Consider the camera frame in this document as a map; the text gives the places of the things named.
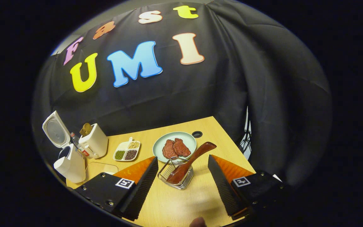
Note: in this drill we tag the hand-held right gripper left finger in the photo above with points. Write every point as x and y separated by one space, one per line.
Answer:
140 189

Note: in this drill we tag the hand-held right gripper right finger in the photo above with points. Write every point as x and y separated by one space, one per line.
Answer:
222 189

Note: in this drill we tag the brown wooden spoon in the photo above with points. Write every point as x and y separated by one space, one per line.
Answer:
197 154

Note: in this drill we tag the white rice cooker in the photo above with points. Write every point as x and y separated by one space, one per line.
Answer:
71 167

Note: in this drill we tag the dark red beans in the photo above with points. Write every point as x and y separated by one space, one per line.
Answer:
131 154

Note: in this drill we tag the green mung beans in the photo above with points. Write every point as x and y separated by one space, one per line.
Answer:
119 154

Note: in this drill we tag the clear square container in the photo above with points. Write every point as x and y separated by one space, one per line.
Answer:
102 166

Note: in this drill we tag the white divided dish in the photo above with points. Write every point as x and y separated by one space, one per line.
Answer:
125 147

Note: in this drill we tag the yellow soybeans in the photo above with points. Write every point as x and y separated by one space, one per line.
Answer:
133 145

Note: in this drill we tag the red meat piece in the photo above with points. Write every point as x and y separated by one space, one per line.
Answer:
182 147
168 149

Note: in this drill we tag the pale green plate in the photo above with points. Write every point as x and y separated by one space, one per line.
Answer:
186 137

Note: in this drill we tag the white toaster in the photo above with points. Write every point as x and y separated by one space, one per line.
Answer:
95 142

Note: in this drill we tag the clear water bottle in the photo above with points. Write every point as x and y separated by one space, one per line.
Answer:
80 145

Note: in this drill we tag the brown bread slice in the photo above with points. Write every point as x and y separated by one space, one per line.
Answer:
83 131
88 127

